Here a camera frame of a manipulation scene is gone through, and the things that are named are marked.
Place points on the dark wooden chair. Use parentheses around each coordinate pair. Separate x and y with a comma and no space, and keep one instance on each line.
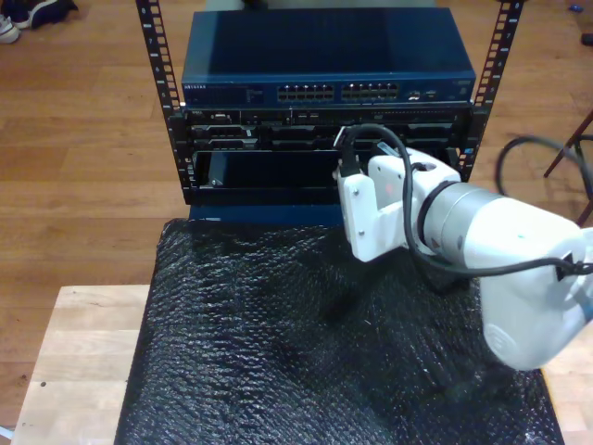
(551,168)

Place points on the blue base shelf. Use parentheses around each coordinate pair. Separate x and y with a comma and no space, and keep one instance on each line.
(278,214)

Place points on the black rack server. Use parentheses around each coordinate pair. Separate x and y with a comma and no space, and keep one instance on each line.
(278,134)

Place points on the small blue floor object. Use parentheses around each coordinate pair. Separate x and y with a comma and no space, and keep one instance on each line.
(575,8)

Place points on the black bubble wrap mat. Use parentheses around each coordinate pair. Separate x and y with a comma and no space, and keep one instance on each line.
(278,371)

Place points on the dark sneaker white sole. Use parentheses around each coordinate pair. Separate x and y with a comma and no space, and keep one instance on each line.
(41,11)

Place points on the white shoe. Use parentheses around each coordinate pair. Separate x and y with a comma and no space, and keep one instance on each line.
(7,30)

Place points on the white corner piece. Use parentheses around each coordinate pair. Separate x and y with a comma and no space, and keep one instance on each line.
(4,436)

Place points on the black perforated rack post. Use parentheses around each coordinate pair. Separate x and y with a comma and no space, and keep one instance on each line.
(178,153)
(477,125)

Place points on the blue network switch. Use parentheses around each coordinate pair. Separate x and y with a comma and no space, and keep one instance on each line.
(324,46)

